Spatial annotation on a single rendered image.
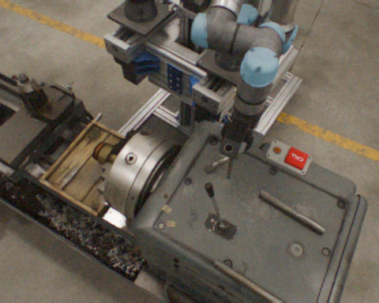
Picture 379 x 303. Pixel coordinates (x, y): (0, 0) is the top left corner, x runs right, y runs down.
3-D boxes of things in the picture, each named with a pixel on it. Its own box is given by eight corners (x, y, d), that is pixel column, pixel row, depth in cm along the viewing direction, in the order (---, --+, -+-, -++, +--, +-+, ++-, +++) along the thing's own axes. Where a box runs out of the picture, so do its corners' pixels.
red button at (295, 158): (307, 157, 102) (309, 154, 100) (301, 172, 99) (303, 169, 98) (289, 149, 103) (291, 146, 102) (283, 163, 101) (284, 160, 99)
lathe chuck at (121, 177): (177, 157, 134) (168, 125, 104) (136, 224, 125) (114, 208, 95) (159, 147, 136) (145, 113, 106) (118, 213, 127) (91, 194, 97)
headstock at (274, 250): (324, 226, 130) (376, 188, 97) (283, 343, 109) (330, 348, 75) (198, 160, 143) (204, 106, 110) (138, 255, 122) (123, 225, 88)
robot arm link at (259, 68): (285, 48, 68) (276, 76, 64) (272, 84, 77) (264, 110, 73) (249, 39, 69) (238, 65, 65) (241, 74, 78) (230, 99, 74)
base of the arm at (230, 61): (226, 41, 140) (229, 22, 131) (256, 56, 136) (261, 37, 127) (207, 61, 133) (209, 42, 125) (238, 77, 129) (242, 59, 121)
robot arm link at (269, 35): (245, 12, 76) (233, 41, 71) (291, 24, 75) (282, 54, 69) (240, 38, 83) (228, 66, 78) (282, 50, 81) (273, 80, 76)
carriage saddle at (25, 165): (87, 108, 156) (84, 100, 150) (17, 183, 135) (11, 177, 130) (40, 84, 162) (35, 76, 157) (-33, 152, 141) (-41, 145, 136)
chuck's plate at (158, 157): (184, 161, 133) (178, 129, 104) (144, 228, 124) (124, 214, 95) (177, 157, 134) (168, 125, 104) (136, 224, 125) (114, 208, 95)
